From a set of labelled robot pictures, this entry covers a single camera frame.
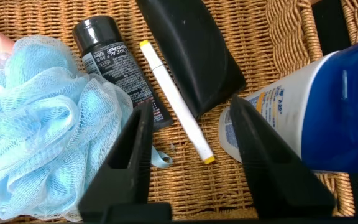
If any light blue bath loofah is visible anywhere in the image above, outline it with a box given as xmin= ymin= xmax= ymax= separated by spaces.
xmin=0 ymin=34 xmax=173 ymax=222

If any black squeeze tube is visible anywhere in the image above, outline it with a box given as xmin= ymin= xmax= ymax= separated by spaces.
xmin=135 ymin=0 xmax=247 ymax=119

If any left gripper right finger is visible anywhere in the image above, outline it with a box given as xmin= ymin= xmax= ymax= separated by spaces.
xmin=230 ymin=95 xmax=337 ymax=219

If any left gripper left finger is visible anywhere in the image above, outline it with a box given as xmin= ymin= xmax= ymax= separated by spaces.
xmin=78 ymin=99 xmax=155 ymax=221

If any white marker yellow cap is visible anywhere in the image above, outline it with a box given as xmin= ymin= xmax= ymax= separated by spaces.
xmin=139 ymin=39 xmax=216 ymax=165

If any grey squeeze tube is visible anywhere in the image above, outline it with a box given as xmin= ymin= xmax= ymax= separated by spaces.
xmin=72 ymin=15 xmax=173 ymax=131

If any white shampoo bottle blue cap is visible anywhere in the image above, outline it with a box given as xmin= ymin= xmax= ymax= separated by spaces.
xmin=218 ymin=34 xmax=358 ymax=174

